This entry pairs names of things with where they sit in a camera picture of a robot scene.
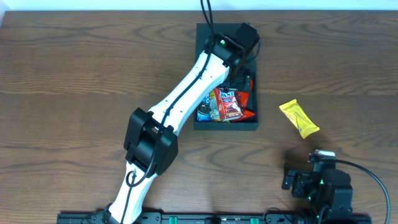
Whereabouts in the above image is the yellow snack bar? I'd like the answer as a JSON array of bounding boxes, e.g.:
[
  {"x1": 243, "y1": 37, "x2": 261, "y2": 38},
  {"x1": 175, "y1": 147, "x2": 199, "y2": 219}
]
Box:
[{"x1": 279, "y1": 99, "x2": 320, "y2": 139}]

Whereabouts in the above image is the blue Oreo cookie pack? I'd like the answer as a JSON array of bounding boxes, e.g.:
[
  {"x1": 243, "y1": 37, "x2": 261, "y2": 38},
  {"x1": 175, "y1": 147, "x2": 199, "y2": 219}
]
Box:
[{"x1": 197, "y1": 95, "x2": 211, "y2": 122}]

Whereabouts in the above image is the red jerky snack bag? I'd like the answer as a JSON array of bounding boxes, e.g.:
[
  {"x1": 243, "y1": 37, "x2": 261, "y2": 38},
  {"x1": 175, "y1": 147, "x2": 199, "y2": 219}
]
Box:
[{"x1": 232, "y1": 81, "x2": 255, "y2": 123}]

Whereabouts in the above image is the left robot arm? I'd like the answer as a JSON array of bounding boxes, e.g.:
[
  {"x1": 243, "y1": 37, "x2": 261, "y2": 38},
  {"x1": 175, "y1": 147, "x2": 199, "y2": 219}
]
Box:
[{"x1": 104, "y1": 32, "x2": 259, "y2": 223}]

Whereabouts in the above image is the yellow seed snack bag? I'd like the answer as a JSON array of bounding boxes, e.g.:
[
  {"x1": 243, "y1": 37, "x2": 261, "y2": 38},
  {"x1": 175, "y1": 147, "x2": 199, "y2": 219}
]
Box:
[{"x1": 209, "y1": 90, "x2": 221, "y2": 122}]

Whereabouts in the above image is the red Hello Panda box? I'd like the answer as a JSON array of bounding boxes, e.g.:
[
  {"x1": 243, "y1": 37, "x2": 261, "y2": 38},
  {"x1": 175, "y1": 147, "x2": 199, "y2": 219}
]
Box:
[{"x1": 214, "y1": 88, "x2": 243, "y2": 122}]

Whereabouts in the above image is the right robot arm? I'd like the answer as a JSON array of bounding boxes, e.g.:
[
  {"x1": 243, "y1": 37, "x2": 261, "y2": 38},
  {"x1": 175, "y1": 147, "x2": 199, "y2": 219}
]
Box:
[{"x1": 282, "y1": 169, "x2": 372, "y2": 224}]

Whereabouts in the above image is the dark green box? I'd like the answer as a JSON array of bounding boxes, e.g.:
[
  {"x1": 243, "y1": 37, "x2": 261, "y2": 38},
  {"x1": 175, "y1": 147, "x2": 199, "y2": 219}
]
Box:
[{"x1": 193, "y1": 23, "x2": 259, "y2": 131}]

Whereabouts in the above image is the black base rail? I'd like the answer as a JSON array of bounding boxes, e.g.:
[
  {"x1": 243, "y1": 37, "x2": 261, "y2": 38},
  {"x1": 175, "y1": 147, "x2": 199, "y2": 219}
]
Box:
[{"x1": 56, "y1": 211, "x2": 373, "y2": 224}]

